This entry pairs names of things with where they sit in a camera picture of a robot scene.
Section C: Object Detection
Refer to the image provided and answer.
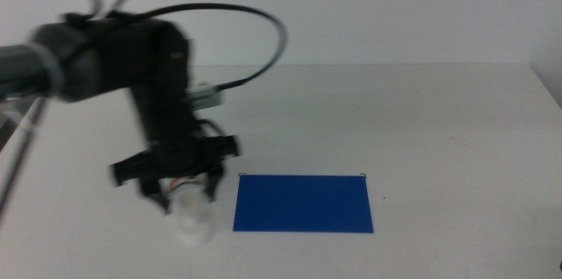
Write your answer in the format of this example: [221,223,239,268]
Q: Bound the white sandal black red straps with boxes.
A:
[165,175,217,248]

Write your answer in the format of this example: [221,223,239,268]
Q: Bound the blue rectangular mat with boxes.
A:
[232,175,375,233]

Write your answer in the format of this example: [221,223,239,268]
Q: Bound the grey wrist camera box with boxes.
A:
[183,82,225,111]

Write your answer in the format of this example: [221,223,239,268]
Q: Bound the thin dark hanging cable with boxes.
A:
[0,97,48,224]

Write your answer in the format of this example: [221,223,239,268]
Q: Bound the thick black cable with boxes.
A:
[126,3,289,92]

